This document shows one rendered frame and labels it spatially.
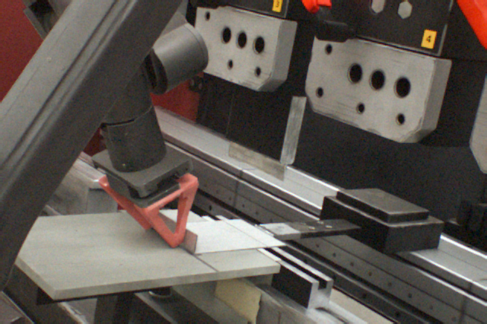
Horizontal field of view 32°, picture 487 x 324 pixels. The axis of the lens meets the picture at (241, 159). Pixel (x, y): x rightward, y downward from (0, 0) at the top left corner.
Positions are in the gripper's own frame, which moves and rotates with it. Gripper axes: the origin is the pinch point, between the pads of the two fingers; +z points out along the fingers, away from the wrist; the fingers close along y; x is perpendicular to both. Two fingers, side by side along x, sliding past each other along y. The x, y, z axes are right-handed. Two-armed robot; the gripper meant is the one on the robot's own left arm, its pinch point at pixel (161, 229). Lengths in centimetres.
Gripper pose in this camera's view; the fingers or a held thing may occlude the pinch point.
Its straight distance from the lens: 90.5
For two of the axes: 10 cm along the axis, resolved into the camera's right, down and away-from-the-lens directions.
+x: -7.7, 4.4, -4.5
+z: 2.0, 8.5, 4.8
